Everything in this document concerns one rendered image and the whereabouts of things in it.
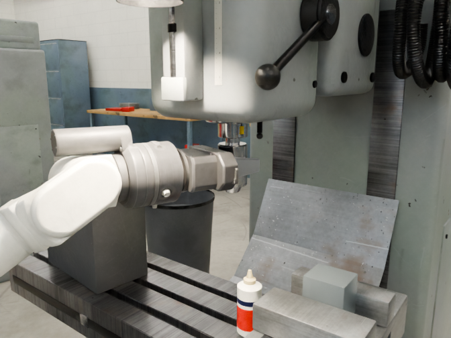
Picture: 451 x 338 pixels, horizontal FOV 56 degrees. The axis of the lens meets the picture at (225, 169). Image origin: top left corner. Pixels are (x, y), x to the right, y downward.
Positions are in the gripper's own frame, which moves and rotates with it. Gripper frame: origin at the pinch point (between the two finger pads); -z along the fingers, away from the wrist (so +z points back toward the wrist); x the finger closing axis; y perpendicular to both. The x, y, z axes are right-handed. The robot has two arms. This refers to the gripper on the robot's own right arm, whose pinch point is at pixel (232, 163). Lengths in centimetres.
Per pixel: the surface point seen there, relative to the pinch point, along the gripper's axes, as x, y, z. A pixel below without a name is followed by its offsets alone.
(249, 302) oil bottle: -5.5, 21.2, 0.1
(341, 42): -7.5, -18.7, -14.7
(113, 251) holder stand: 22.4, 20.1, 12.7
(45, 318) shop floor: 187, 124, 2
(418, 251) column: -7.5, 21.6, -41.9
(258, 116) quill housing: -11.0, -8.5, 3.5
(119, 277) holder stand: 22.7, 25.9, 11.5
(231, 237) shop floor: 234, 122, -159
